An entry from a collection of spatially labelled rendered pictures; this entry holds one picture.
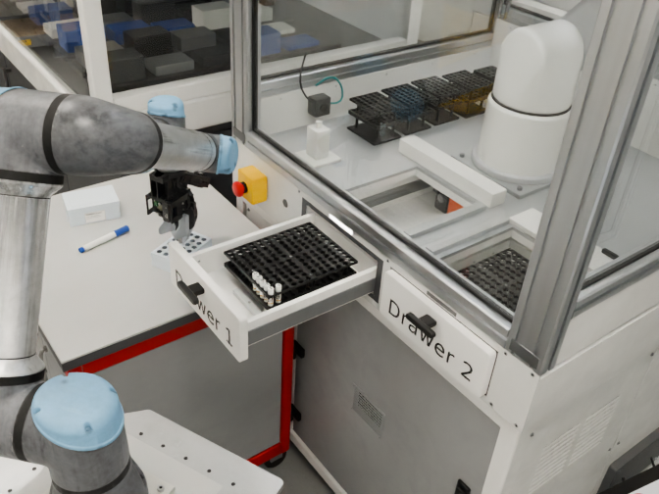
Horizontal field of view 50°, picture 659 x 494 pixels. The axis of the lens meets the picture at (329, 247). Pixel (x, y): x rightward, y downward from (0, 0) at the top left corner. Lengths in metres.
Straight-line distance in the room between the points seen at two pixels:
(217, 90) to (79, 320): 0.91
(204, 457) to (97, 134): 0.59
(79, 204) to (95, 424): 0.91
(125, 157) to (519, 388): 0.76
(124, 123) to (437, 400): 0.85
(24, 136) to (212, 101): 1.20
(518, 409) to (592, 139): 0.52
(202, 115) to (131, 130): 1.16
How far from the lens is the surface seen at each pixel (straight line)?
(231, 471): 1.27
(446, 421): 1.52
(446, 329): 1.34
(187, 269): 1.44
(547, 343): 1.20
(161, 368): 1.65
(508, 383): 1.31
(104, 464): 1.10
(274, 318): 1.36
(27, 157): 1.07
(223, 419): 1.89
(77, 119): 1.03
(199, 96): 2.18
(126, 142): 1.04
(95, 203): 1.87
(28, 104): 1.07
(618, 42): 0.98
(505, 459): 1.42
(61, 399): 1.08
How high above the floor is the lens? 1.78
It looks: 35 degrees down
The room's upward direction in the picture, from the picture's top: 4 degrees clockwise
